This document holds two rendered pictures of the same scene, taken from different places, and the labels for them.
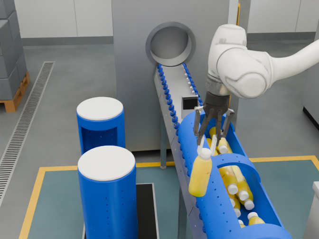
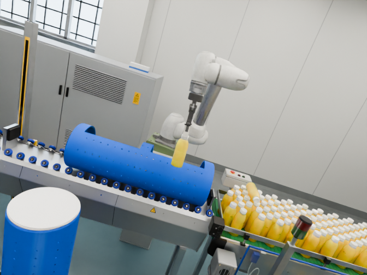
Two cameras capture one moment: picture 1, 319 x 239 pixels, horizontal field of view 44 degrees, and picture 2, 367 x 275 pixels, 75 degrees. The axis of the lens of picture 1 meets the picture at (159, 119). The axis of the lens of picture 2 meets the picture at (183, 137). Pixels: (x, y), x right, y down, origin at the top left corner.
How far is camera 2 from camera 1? 1.52 m
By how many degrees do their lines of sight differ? 77
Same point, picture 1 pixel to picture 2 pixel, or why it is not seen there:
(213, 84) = (204, 88)
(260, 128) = not seen: outside the picture
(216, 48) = (212, 65)
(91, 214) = (53, 268)
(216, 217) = (185, 174)
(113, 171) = (68, 206)
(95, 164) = (42, 214)
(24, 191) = not seen: outside the picture
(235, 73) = (244, 77)
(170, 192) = not seen: outside the picture
